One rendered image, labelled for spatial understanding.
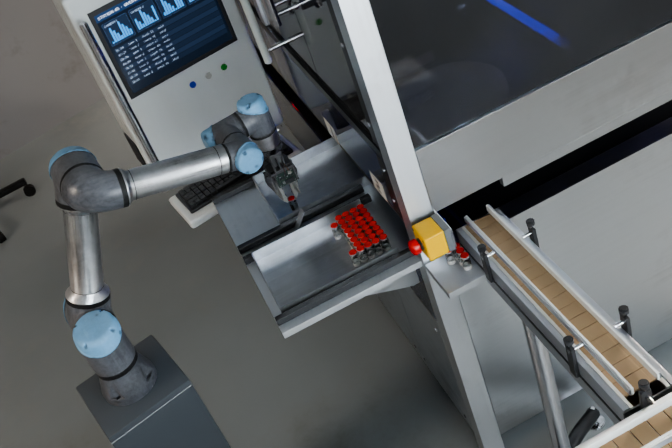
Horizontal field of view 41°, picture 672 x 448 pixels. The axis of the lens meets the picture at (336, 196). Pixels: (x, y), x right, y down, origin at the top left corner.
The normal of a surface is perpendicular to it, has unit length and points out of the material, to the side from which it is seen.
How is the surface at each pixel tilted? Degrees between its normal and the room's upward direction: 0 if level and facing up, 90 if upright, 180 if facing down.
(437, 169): 90
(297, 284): 0
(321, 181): 0
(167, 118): 90
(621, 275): 90
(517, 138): 90
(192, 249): 0
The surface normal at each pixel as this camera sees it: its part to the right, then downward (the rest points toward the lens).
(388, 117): 0.36, 0.48
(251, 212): -0.29, -0.75
